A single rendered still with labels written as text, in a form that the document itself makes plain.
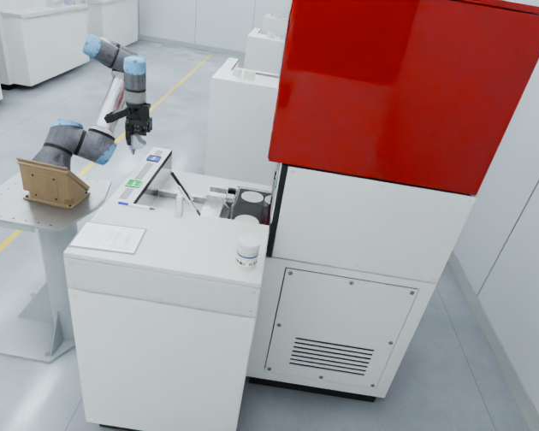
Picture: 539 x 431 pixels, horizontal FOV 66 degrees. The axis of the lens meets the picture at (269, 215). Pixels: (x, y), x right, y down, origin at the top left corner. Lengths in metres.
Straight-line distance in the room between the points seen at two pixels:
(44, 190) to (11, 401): 0.96
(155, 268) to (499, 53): 1.22
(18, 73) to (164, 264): 5.05
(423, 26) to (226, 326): 1.11
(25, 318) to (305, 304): 1.53
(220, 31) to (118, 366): 8.53
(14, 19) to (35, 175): 4.23
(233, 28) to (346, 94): 8.30
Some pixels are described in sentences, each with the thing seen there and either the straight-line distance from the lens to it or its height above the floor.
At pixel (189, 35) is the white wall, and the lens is 9.84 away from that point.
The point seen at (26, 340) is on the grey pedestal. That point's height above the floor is 0.01.
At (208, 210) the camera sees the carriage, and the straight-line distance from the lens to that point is 1.80.
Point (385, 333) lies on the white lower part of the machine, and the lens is 1.96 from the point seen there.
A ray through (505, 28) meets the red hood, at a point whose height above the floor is 1.75.
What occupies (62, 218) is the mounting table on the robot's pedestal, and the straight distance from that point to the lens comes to 1.88.
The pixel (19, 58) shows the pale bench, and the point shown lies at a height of 0.40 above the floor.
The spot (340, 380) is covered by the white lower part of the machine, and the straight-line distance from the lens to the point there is 2.19.
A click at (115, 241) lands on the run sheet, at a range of 1.46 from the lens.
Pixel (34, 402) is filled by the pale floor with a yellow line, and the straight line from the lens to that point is 2.29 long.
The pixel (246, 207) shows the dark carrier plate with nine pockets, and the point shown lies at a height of 0.90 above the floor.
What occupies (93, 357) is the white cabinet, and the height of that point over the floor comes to 0.49.
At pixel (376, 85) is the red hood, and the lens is 1.40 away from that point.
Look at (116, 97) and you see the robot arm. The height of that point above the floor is 1.21.
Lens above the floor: 1.81
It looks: 31 degrees down
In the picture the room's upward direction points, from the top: 10 degrees clockwise
